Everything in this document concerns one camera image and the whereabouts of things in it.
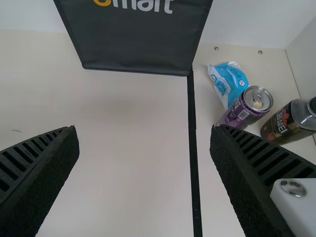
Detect black strip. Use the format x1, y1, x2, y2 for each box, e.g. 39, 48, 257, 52
187, 70, 203, 237

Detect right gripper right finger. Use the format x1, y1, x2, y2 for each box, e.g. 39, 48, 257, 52
209, 124, 316, 237

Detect dark grey bag with straps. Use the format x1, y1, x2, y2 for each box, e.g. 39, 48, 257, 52
53, 0, 213, 77

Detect dark coffee bottle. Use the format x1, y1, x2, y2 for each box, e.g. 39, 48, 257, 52
260, 95, 316, 146

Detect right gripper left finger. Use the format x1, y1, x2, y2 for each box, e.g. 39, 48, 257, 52
0, 124, 80, 237

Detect purple can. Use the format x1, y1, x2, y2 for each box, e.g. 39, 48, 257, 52
215, 85, 274, 131

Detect blue and white packet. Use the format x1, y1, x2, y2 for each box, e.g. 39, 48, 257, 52
206, 61, 249, 109

